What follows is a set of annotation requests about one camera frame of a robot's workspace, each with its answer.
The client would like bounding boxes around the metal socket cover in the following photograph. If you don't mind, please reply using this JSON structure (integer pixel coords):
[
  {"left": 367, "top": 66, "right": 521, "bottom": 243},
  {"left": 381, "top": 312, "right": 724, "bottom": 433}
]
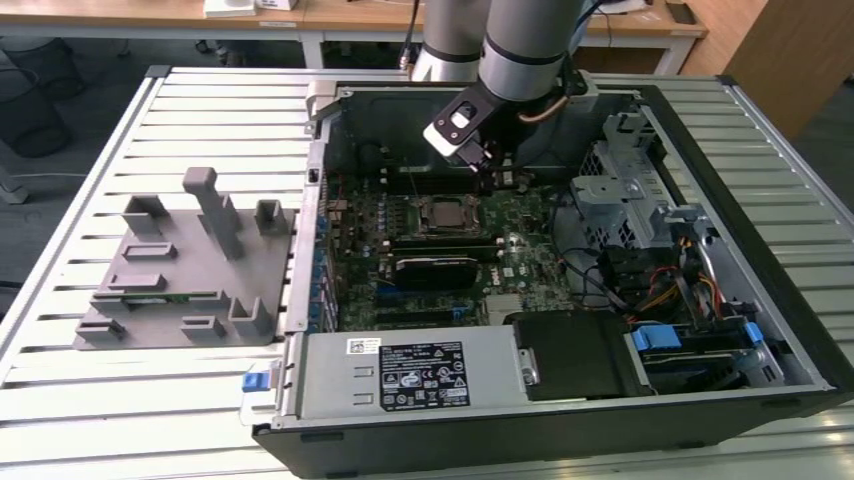
[{"left": 470, "top": 168, "right": 533, "bottom": 226}]

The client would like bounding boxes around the silver CPU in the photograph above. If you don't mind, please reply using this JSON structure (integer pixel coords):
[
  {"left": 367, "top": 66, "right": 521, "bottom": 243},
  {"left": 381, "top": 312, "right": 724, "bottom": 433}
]
[{"left": 426, "top": 201, "right": 477, "bottom": 230}]

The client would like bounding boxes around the CPU socket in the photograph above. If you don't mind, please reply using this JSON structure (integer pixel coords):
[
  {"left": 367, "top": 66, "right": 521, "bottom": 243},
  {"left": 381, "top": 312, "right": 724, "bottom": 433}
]
[{"left": 414, "top": 193, "right": 488, "bottom": 240}]

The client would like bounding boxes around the metal drive cage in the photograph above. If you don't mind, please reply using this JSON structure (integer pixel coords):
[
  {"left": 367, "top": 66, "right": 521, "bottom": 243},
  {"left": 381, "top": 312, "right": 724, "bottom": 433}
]
[{"left": 568, "top": 110, "right": 680, "bottom": 251}]

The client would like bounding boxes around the black graphics card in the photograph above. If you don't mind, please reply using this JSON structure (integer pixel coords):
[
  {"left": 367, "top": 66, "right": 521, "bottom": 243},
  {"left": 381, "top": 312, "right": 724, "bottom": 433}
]
[{"left": 392, "top": 255, "right": 481, "bottom": 292}]

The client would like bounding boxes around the green motherboard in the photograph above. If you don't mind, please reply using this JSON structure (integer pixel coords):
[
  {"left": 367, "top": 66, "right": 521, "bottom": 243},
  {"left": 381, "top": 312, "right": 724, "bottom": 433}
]
[{"left": 318, "top": 168, "right": 586, "bottom": 335}]

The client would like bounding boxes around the silver chipset heatsink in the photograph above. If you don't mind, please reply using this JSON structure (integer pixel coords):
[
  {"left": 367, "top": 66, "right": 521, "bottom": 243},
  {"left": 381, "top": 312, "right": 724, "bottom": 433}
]
[{"left": 485, "top": 293, "right": 528, "bottom": 322}]

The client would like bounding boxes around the black expansion slot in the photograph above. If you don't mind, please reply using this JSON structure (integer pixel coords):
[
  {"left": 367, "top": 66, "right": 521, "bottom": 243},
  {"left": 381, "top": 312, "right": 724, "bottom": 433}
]
[{"left": 373, "top": 308, "right": 453, "bottom": 326}]

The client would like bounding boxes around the black plastic shroud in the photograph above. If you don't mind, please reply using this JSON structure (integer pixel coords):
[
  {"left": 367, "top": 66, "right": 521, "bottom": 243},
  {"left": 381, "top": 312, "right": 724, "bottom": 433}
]
[{"left": 508, "top": 308, "right": 654, "bottom": 403}]

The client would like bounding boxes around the wooden cabinet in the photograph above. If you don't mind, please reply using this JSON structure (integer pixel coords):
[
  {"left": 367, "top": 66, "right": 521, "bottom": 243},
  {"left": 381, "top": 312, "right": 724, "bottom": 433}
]
[{"left": 678, "top": 0, "right": 854, "bottom": 140}]

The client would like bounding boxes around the blue disk carrier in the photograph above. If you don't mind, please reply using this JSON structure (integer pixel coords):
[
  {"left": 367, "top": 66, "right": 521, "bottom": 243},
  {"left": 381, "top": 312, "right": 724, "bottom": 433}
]
[{"left": 629, "top": 321, "right": 766, "bottom": 359}]

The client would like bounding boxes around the white cardboard box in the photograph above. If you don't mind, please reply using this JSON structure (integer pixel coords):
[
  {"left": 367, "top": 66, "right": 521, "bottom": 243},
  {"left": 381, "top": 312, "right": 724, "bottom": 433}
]
[{"left": 202, "top": 0, "right": 259, "bottom": 20}]

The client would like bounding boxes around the silver power supply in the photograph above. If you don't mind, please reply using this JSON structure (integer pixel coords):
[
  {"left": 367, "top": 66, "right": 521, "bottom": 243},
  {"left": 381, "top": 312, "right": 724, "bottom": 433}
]
[{"left": 293, "top": 327, "right": 533, "bottom": 420}]

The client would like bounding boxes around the grey parts rack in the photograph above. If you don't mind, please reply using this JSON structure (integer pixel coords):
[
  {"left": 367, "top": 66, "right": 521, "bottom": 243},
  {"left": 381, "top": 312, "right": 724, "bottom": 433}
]
[{"left": 71, "top": 166, "right": 301, "bottom": 352}]

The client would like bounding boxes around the black hard disk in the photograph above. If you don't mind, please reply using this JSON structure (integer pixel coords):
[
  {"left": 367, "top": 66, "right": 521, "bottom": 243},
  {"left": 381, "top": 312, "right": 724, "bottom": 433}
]
[{"left": 640, "top": 352, "right": 746, "bottom": 394}]

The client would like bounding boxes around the green RAM stick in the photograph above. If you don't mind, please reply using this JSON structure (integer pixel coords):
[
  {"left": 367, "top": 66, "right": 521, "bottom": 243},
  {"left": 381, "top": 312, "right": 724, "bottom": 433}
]
[{"left": 122, "top": 293, "right": 194, "bottom": 305}]

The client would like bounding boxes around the black PC case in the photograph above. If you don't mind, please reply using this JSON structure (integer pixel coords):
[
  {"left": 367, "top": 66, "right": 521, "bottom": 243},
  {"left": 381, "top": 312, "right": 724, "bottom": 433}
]
[{"left": 250, "top": 78, "right": 854, "bottom": 479}]

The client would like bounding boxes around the black waste bin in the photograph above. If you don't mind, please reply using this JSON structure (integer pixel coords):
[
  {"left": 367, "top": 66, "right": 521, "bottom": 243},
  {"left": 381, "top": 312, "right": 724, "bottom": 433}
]
[{"left": 0, "top": 35, "right": 90, "bottom": 160}]

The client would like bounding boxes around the white furniture foot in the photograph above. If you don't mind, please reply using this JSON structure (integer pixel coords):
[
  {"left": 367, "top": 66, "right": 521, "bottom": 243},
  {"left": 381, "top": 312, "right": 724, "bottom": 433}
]
[{"left": 0, "top": 158, "right": 34, "bottom": 205}]

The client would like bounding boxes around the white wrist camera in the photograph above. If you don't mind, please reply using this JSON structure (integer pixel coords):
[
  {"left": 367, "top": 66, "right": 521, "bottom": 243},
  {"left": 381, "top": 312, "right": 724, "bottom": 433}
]
[{"left": 424, "top": 98, "right": 484, "bottom": 157}]

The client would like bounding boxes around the yellow red wire bundle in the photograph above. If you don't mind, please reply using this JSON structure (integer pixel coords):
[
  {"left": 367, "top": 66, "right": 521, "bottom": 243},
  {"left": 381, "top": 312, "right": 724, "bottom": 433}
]
[{"left": 626, "top": 237, "right": 729, "bottom": 324}]

